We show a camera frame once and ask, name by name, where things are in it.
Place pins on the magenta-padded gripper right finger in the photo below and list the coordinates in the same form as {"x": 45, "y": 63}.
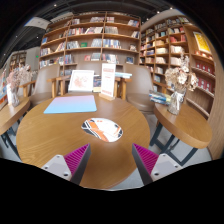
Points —
{"x": 146, "y": 159}

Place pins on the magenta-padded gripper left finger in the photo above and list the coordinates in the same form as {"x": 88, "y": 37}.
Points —
{"x": 77, "y": 159}

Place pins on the white orange patterned computer mouse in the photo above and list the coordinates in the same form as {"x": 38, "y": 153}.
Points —
{"x": 101, "y": 130}

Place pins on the blue pink gradient mouse pad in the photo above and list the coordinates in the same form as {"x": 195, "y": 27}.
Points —
{"x": 70, "y": 104}

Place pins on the round wooden side table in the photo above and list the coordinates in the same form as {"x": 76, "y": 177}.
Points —
{"x": 183, "y": 126}
{"x": 11, "y": 113}

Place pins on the stack of colourful books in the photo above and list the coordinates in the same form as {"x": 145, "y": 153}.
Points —
{"x": 159, "y": 97}

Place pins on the beige armchair with wooden arms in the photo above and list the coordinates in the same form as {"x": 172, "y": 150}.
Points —
{"x": 140, "y": 86}
{"x": 88, "y": 66}
{"x": 46, "y": 83}

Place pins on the white framed picture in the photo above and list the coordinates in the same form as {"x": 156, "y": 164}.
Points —
{"x": 81, "y": 81}

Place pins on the dark cover book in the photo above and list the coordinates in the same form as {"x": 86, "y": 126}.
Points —
{"x": 97, "y": 83}

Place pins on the white sign on wooden base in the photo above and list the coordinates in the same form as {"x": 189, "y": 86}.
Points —
{"x": 108, "y": 80}

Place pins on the pale blue book stack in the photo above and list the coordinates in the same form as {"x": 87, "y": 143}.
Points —
{"x": 124, "y": 75}

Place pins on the glass vase with dried flowers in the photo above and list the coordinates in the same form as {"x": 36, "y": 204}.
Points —
{"x": 16, "y": 95}
{"x": 180, "y": 78}

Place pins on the small white table card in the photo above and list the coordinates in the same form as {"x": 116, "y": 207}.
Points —
{"x": 9, "y": 99}

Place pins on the colourful book display table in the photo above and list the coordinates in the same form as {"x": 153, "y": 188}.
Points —
{"x": 2, "y": 90}

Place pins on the small distant bookshelf unit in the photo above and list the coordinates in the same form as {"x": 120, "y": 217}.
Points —
{"x": 17, "y": 60}

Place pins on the curved wooden bookshelf unit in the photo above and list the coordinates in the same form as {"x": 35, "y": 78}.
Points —
{"x": 173, "y": 43}

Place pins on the wide wooden bookshelf unit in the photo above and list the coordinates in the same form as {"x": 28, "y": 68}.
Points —
{"x": 90, "y": 36}

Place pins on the white hanging ceiling panel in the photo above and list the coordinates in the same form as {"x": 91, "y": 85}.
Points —
{"x": 36, "y": 22}

